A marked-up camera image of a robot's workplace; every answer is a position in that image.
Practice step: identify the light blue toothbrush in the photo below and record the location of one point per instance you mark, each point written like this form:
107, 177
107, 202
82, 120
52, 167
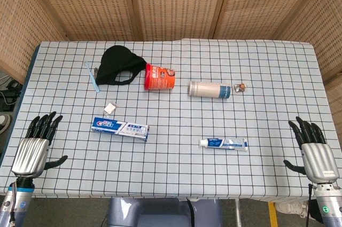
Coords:
93, 78

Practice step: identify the small brown candy wrapper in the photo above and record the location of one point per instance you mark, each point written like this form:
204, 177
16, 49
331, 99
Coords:
240, 87

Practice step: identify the cream and blue cylinder bottle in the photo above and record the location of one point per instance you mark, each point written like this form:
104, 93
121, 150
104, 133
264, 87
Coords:
207, 90

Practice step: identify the black knit cap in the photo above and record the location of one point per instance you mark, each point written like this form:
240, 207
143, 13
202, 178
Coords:
117, 62

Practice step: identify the white table leg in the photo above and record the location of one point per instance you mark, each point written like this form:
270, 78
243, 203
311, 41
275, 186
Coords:
237, 213

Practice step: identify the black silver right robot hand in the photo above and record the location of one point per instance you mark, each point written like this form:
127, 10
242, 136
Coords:
319, 160

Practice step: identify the red instant noodle cup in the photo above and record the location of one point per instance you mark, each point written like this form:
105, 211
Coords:
159, 78

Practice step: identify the grey blue robot torso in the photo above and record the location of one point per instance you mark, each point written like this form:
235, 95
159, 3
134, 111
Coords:
160, 213

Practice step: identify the blue checked tablecloth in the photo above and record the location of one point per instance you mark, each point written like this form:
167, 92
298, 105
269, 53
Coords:
173, 163

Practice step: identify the grey black shoe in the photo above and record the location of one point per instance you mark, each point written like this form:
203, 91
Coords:
4, 123

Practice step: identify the small white sachet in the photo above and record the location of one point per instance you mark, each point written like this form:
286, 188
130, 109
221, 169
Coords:
109, 108

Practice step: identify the white sneaker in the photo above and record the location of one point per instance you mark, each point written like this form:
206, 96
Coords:
291, 208

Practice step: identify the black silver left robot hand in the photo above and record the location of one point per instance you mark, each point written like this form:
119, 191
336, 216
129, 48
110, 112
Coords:
30, 155

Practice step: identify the woven bamboo screen panel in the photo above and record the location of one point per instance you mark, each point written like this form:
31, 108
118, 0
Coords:
18, 24
80, 2
326, 24
176, 2
262, 2

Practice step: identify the blue white toothpaste box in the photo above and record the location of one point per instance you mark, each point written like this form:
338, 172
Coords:
120, 129

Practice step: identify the white blue toothpaste tube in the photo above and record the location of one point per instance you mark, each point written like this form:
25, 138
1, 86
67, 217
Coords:
224, 144

